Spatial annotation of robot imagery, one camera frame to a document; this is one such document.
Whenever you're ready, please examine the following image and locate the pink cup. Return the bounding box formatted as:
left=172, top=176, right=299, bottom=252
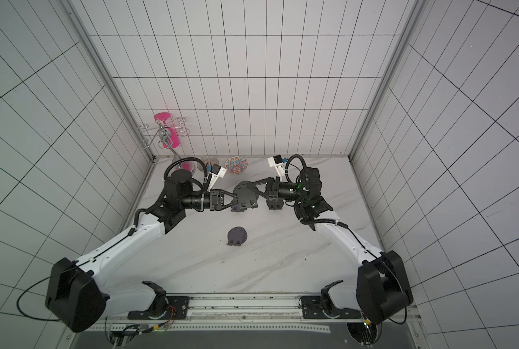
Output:
left=154, top=112, right=180, bottom=150

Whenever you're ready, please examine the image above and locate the colourful patterned bowl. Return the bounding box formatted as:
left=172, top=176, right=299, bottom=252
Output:
left=225, top=156, right=249, bottom=175

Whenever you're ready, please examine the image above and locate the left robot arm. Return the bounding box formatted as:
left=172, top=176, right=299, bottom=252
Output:
left=44, top=164, right=238, bottom=333

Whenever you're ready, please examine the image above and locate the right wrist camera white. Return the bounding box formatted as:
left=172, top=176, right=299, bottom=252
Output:
left=268, top=155, right=288, bottom=178

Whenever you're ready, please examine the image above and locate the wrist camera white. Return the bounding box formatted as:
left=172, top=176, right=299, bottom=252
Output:
left=268, top=155, right=288, bottom=178
left=206, top=164, right=227, bottom=191

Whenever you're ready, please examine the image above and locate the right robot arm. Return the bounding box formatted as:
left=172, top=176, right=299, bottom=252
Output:
left=245, top=154, right=414, bottom=324

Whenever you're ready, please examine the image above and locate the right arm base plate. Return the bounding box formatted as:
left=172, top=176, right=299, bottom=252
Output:
left=299, top=295, right=362, bottom=320

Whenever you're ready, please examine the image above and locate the aluminium mounting rail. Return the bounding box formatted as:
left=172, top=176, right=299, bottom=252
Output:
left=88, top=292, right=382, bottom=337

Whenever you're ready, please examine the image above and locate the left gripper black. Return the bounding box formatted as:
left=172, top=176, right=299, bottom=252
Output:
left=182, top=188, right=244, bottom=211

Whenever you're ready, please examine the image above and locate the black phone stand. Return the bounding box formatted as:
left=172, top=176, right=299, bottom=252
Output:
left=233, top=180, right=259, bottom=209
left=266, top=198, right=284, bottom=210

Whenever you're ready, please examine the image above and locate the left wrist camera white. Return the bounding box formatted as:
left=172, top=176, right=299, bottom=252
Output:
left=206, top=164, right=227, bottom=191

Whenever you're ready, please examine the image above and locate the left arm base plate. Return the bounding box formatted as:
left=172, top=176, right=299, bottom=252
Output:
left=127, top=296, right=190, bottom=321

